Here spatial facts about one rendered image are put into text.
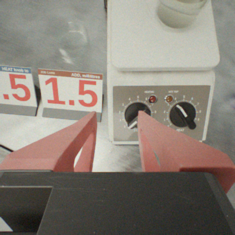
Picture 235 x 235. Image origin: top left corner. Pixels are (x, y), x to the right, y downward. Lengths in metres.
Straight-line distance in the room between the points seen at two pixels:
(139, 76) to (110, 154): 0.12
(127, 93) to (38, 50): 0.19
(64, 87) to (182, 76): 0.16
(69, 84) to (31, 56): 0.10
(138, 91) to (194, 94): 0.07
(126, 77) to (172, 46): 0.06
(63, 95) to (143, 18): 0.15
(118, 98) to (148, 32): 0.08
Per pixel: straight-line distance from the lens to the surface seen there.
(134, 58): 0.19
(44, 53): 0.32
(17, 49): 0.35
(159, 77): 0.21
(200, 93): 0.23
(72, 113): 0.26
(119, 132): 0.22
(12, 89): 0.29
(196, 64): 0.21
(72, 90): 0.25
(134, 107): 0.20
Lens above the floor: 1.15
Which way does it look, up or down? 77 degrees down
